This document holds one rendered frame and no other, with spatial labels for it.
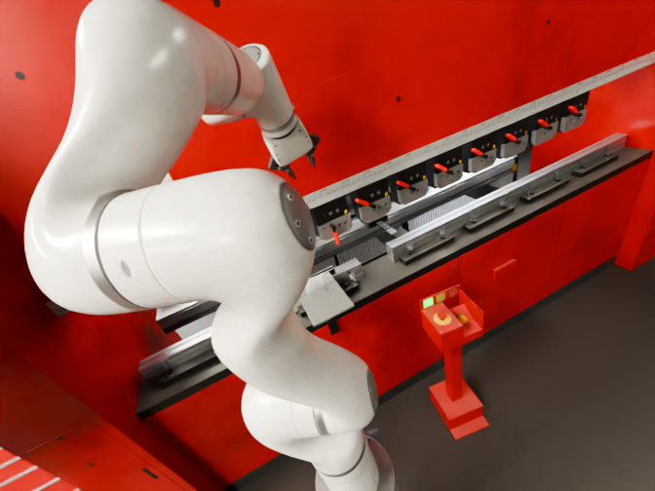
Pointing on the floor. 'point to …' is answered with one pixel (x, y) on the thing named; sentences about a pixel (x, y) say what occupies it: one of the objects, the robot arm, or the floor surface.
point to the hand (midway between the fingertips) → (300, 166)
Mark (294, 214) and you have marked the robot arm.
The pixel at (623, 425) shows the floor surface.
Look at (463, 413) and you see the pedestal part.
